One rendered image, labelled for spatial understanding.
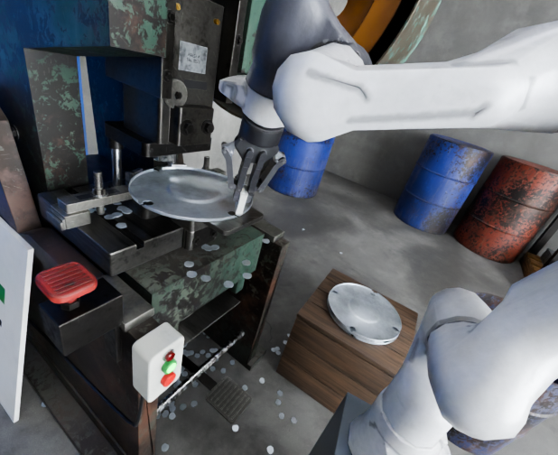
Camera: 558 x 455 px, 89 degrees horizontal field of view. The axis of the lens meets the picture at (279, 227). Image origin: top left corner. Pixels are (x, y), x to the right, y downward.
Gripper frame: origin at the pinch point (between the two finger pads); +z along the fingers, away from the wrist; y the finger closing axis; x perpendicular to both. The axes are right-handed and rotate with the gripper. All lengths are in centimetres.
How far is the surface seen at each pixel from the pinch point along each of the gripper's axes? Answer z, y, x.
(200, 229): 12.5, -7.6, 0.7
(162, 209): 3.2, -16.2, -2.4
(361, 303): 46, 57, -3
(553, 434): 68, 151, -55
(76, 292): -1.4, -25.1, -23.9
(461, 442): 66, 97, -51
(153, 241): 11.5, -17.7, -4.5
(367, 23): -33, 26, 32
